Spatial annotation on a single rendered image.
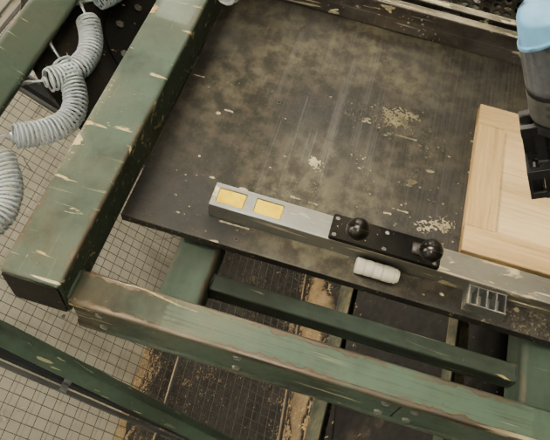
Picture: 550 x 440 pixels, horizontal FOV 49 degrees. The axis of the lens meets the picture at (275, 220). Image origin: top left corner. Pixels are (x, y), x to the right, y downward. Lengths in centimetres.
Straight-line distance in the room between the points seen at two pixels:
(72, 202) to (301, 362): 45
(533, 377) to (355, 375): 35
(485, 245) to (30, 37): 122
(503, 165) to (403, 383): 53
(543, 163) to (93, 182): 69
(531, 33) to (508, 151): 65
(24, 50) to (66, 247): 82
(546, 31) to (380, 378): 55
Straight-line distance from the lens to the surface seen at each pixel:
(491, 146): 134
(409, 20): 149
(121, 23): 195
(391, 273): 109
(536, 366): 120
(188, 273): 111
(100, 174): 107
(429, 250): 98
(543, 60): 74
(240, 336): 98
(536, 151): 85
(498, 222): 123
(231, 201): 110
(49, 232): 102
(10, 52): 171
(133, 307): 100
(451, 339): 276
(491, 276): 114
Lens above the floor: 204
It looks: 23 degrees down
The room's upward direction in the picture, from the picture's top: 57 degrees counter-clockwise
